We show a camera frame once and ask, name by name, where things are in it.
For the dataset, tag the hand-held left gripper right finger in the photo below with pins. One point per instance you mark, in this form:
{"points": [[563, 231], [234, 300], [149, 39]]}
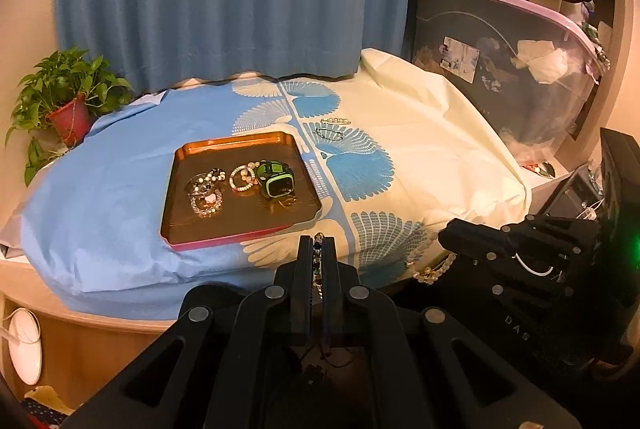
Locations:
{"points": [[330, 269]]}

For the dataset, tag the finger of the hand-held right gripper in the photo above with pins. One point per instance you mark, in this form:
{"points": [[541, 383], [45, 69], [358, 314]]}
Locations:
{"points": [[465, 236]]}

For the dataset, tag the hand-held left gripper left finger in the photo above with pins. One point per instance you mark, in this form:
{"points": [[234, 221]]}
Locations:
{"points": [[306, 269]]}

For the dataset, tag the copper rectangular tray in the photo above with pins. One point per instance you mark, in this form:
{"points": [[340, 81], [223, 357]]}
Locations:
{"points": [[240, 221]]}

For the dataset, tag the green and black watch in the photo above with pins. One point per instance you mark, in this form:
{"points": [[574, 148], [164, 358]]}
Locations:
{"points": [[275, 184]]}

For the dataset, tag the red green printed packet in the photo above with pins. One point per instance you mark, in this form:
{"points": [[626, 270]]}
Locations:
{"points": [[542, 170]]}

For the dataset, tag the clear storage bin purple lid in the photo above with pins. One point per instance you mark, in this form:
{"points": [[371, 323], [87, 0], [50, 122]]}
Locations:
{"points": [[500, 109]]}

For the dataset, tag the pearl hair clip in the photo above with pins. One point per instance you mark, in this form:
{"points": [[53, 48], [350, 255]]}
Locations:
{"points": [[336, 121]]}

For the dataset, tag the white paper label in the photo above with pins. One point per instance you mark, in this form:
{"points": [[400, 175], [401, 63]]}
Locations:
{"points": [[460, 59]]}

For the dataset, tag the crumpled white plastic bag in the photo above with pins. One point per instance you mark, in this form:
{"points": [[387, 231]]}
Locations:
{"points": [[545, 59]]}

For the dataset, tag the blue and cream printed tablecloth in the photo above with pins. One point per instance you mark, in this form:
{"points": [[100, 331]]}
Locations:
{"points": [[125, 189]]}

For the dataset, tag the colourful printed cloth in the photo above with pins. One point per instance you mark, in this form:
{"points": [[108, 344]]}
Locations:
{"points": [[45, 396]]}

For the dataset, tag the white round object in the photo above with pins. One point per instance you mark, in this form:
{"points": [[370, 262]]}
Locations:
{"points": [[25, 349]]}

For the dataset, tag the potted green plant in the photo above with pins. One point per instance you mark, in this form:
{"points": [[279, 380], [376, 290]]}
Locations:
{"points": [[65, 74]]}

